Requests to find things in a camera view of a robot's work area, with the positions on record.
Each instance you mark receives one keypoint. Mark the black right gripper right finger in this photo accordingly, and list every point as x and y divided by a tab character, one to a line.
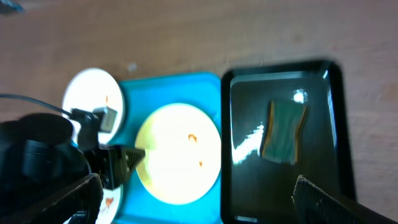
314	205

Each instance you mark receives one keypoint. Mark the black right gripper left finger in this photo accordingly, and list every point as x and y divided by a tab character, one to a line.
78	202

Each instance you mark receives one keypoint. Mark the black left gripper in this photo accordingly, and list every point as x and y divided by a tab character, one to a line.
114	164

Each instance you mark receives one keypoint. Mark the yellow round plate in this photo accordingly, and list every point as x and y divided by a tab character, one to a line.
183	153

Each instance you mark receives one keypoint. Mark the green yellow sponge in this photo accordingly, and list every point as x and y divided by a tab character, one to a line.
282	138

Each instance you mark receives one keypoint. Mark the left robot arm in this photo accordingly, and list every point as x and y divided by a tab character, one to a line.
47	151

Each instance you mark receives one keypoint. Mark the black water tray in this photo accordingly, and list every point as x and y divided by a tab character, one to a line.
255	190

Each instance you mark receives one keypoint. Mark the white plate with red stain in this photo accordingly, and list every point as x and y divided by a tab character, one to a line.
94	88

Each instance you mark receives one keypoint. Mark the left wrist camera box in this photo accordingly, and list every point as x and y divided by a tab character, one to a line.
104	119

